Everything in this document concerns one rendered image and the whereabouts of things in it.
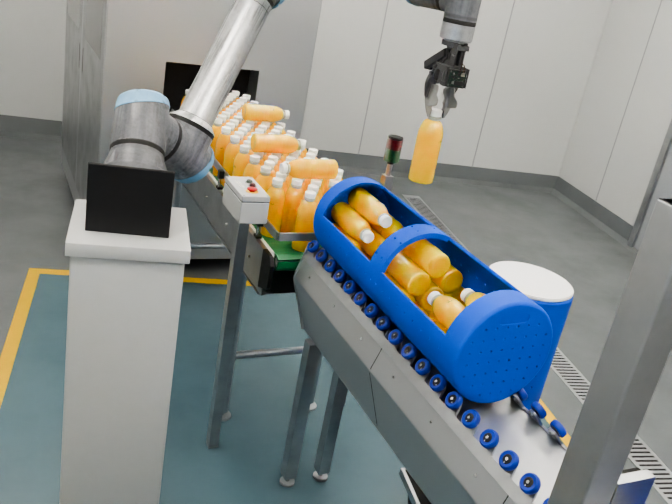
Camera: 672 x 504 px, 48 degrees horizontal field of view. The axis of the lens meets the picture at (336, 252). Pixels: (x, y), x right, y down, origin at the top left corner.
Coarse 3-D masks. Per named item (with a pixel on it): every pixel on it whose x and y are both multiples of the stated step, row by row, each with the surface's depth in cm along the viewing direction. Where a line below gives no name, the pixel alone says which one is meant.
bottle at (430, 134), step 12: (432, 120) 212; (420, 132) 213; (432, 132) 211; (420, 144) 214; (432, 144) 212; (420, 156) 214; (432, 156) 214; (420, 168) 215; (432, 168) 216; (420, 180) 216; (432, 180) 219
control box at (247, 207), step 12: (228, 180) 260; (240, 180) 262; (252, 180) 264; (228, 192) 260; (240, 192) 250; (252, 192) 252; (264, 192) 254; (228, 204) 260; (240, 204) 249; (252, 204) 250; (264, 204) 252; (240, 216) 250; (252, 216) 252; (264, 216) 254
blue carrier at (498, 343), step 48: (336, 192) 238; (384, 192) 250; (336, 240) 229; (384, 240) 209; (432, 240) 230; (384, 288) 203; (480, 288) 210; (432, 336) 182; (480, 336) 173; (528, 336) 180; (480, 384) 180
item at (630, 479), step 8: (624, 472) 147; (632, 472) 146; (640, 472) 147; (648, 472) 147; (624, 480) 143; (632, 480) 144; (640, 480) 145; (648, 480) 146; (616, 488) 142; (624, 488) 143; (632, 488) 145; (640, 488) 146; (648, 488) 147; (616, 496) 143; (624, 496) 145; (632, 496) 146; (640, 496) 147
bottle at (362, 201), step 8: (352, 192) 243; (360, 192) 241; (368, 192) 243; (352, 200) 242; (360, 200) 238; (368, 200) 236; (376, 200) 235; (360, 208) 237; (368, 208) 233; (376, 208) 231; (384, 208) 232; (368, 216) 233; (376, 216) 231; (376, 224) 232
